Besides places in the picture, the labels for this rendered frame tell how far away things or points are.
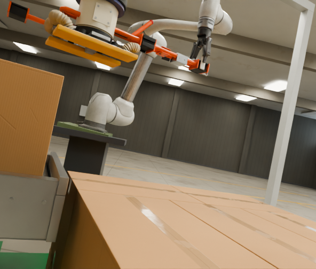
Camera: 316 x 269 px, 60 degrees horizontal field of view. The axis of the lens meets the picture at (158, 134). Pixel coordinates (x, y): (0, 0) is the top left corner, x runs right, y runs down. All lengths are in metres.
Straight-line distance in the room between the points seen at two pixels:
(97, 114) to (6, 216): 1.16
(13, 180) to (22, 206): 0.09
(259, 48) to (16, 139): 7.39
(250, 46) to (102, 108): 6.36
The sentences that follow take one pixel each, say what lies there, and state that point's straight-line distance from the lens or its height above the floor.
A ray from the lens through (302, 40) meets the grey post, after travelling 4.65.
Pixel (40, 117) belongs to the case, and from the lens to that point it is 1.07.
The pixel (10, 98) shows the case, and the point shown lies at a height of 0.83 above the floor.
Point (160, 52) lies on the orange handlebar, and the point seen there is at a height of 1.23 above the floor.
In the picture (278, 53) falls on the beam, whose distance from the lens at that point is 8.23.
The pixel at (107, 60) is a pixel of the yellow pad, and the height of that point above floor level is 1.12.
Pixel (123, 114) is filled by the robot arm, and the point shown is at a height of 0.93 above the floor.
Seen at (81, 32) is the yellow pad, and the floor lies 1.15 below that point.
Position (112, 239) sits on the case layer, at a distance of 0.67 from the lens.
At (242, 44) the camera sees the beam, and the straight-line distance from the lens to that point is 7.89.
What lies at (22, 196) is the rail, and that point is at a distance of 0.94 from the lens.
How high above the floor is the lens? 0.78
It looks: 2 degrees up
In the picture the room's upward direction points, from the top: 12 degrees clockwise
